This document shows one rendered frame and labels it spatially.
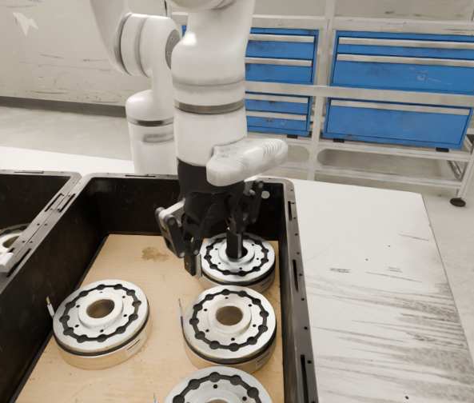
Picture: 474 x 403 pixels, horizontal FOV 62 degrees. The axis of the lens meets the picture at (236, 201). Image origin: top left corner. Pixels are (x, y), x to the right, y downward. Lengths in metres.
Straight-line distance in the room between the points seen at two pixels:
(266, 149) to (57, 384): 0.31
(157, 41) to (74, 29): 3.04
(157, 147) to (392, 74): 1.69
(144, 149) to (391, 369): 0.51
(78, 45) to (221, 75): 3.33
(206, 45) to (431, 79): 1.95
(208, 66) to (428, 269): 0.60
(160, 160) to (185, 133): 0.32
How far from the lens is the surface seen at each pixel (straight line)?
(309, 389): 0.32
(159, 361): 0.46
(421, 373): 0.66
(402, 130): 2.32
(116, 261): 0.59
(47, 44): 3.84
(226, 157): 0.36
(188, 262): 0.47
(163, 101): 0.66
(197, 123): 0.38
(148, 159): 0.71
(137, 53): 0.64
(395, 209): 0.98
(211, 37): 0.39
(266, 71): 2.24
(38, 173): 0.64
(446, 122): 2.34
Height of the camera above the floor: 1.20
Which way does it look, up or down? 32 degrees down
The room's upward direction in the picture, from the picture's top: straight up
